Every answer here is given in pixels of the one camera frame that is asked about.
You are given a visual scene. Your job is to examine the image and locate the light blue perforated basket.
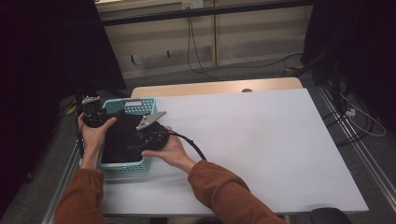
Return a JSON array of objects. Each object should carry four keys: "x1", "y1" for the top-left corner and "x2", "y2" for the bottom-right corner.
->
[{"x1": 98, "y1": 97, "x2": 158, "y2": 173}]

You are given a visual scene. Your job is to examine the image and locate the person's right hand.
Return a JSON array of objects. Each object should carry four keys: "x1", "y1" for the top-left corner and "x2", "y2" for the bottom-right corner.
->
[{"x1": 141, "y1": 125, "x2": 198, "y2": 174}]

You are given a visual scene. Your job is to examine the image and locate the white floor cable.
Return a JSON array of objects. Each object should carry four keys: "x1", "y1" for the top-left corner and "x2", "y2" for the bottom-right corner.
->
[{"x1": 339, "y1": 92, "x2": 388, "y2": 138}]

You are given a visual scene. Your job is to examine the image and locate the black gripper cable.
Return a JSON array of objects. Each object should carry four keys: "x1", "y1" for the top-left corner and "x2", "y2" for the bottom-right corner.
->
[{"x1": 160, "y1": 130, "x2": 208, "y2": 161}]

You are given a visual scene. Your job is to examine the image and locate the black round seat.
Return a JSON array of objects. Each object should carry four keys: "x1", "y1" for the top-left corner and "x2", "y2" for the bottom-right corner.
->
[{"x1": 309, "y1": 207, "x2": 353, "y2": 224}]

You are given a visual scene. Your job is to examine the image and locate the white table mat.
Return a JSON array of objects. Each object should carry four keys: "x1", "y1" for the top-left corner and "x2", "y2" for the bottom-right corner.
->
[{"x1": 100, "y1": 88, "x2": 370, "y2": 217}]

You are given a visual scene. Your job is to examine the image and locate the black floor cable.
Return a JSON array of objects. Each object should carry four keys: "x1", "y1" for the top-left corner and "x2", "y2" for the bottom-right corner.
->
[{"x1": 322, "y1": 102, "x2": 375, "y2": 148}]

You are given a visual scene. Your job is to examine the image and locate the white wall socket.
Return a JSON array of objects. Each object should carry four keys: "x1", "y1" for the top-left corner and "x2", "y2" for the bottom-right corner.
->
[{"x1": 181, "y1": 0, "x2": 205, "y2": 10}]

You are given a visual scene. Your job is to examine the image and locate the black curtain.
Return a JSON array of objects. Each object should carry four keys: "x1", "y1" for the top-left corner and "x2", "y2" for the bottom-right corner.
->
[
  {"x1": 0, "y1": 0, "x2": 128, "y2": 216},
  {"x1": 301, "y1": 0, "x2": 396, "y2": 132}
]

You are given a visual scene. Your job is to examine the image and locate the black wall cable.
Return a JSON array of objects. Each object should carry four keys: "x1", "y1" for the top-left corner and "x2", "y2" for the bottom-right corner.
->
[
  {"x1": 186, "y1": 8, "x2": 304, "y2": 82},
  {"x1": 188, "y1": 8, "x2": 225, "y2": 82}
]

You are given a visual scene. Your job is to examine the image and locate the black cloth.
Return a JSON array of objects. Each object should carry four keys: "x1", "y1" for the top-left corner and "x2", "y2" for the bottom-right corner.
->
[{"x1": 101, "y1": 114, "x2": 148, "y2": 164}]

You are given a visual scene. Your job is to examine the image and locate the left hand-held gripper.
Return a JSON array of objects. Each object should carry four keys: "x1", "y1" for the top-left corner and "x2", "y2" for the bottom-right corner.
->
[{"x1": 80, "y1": 95, "x2": 109, "y2": 129}]

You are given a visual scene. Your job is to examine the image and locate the person's left hand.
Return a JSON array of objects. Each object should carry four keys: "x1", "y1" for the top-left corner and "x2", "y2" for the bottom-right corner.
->
[{"x1": 77, "y1": 112, "x2": 118, "y2": 156}]

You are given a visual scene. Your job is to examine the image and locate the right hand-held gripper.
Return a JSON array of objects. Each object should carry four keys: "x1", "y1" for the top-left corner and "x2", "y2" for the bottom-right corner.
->
[{"x1": 132, "y1": 110, "x2": 171, "y2": 153}]

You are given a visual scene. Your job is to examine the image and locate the aluminium frame rail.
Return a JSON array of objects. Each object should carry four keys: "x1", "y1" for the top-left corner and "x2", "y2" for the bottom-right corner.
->
[
  {"x1": 41, "y1": 139, "x2": 82, "y2": 224},
  {"x1": 317, "y1": 86, "x2": 396, "y2": 213}
]

